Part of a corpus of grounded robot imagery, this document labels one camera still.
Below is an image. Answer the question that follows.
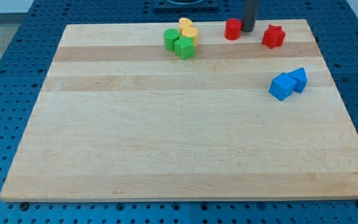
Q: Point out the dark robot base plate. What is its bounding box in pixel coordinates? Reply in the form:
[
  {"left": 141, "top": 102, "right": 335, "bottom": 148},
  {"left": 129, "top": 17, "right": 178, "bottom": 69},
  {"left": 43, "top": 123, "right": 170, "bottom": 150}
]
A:
[{"left": 152, "top": 0, "right": 219, "bottom": 12}]

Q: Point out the blue cube block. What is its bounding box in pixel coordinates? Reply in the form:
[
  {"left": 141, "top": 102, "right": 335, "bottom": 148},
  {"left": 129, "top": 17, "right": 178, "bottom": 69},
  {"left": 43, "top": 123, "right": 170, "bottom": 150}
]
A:
[{"left": 268, "top": 73, "right": 296, "bottom": 101}]

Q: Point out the blue triangle block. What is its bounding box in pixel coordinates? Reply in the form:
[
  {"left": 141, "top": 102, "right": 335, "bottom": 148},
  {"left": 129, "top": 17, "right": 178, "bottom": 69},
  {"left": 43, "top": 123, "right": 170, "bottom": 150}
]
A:
[{"left": 288, "top": 68, "right": 308, "bottom": 93}]

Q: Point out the green star block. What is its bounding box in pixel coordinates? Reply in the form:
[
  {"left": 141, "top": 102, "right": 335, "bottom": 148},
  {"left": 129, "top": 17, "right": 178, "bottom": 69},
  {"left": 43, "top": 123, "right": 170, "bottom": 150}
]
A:
[{"left": 174, "top": 35, "right": 195, "bottom": 60}]

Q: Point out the green cylinder block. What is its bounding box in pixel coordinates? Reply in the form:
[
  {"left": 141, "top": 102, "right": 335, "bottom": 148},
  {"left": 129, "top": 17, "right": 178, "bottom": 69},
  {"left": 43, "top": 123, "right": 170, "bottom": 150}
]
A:
[{"left": 163, "top": 29, "right": 180, "bottom": 51}]

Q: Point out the yellow hexagon block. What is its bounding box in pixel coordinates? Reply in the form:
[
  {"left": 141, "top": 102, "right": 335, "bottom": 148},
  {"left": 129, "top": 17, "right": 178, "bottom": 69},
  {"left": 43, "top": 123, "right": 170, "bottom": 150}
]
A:
[{"left": 181, "top": 26, "right": 198, "bottom": 47}]

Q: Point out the light wooden board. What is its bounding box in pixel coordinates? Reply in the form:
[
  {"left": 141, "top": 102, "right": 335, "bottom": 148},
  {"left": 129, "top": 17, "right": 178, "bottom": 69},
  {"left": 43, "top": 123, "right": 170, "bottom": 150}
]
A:
[{"left": 0, "top": 19, "right": 358, "bottom": 202}]

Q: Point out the red cylinder block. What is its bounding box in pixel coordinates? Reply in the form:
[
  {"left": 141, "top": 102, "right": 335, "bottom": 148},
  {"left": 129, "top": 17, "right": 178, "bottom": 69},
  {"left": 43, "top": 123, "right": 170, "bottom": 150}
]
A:
[{"left": 224, "top": 19, "right": 242, "bottom": 40}]

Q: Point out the red star block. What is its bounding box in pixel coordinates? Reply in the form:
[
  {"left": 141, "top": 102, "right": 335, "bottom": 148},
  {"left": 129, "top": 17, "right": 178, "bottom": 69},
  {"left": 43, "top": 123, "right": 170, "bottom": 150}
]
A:
[{"left": 262, "top": 24, "right": 285, "bottom": 49}]

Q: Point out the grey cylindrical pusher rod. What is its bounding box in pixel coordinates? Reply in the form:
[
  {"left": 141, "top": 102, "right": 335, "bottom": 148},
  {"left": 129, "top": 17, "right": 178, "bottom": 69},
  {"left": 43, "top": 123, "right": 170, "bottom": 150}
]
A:
[{"left": 242, "top": 0, "right": 260, "bottom": 32}]

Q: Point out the yellow heart block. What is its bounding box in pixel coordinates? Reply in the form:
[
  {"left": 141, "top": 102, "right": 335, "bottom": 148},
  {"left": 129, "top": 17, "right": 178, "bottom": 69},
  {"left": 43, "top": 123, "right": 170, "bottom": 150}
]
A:
[{"left": 178, "top": 17, "right": 193, "bottom": 34}]

